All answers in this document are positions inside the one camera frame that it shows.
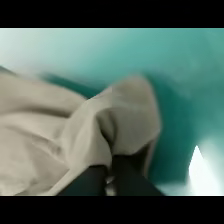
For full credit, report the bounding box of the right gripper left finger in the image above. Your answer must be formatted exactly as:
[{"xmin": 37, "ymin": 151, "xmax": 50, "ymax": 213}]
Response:
[{"xmin": 57, "ymin": 164, "xmax": 109, "ymax": 197}]

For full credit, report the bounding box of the beige shirt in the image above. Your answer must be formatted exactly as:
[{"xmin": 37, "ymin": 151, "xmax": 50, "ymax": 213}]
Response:
[{"xmin": 0, "ymin": 65, "xmax": 163, "ymax": 197}]

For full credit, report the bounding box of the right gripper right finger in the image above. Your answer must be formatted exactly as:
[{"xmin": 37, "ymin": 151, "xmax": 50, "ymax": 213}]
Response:
[{"xmin": 111, "ymin": 154, "xmax": 165, "ymax": 197}]

